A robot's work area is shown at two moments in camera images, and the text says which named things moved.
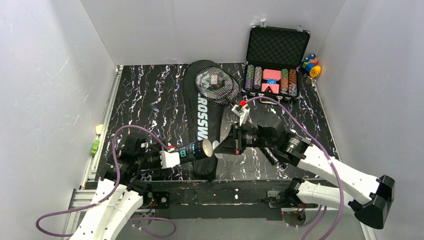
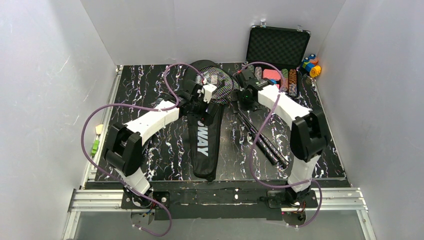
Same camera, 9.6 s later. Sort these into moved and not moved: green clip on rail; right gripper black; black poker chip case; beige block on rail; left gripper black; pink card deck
Moved: left gripper black; right gripper black
Not moved: beige block on rail; black poker chip case; green clip on rail; pink card deck
